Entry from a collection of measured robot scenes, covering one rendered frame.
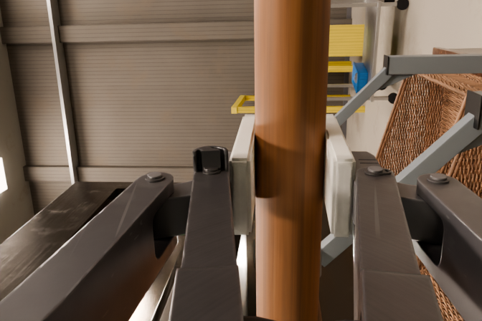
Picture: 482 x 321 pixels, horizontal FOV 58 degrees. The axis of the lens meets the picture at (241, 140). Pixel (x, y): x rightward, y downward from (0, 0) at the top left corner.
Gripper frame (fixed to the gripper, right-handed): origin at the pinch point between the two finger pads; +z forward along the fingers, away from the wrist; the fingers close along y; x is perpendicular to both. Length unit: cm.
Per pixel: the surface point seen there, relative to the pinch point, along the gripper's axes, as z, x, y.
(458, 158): 87, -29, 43
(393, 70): 84, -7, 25
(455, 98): 136, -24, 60
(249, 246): 148, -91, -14
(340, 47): 604, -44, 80
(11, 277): 83, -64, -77
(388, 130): 147, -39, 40
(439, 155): 37.4, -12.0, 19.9
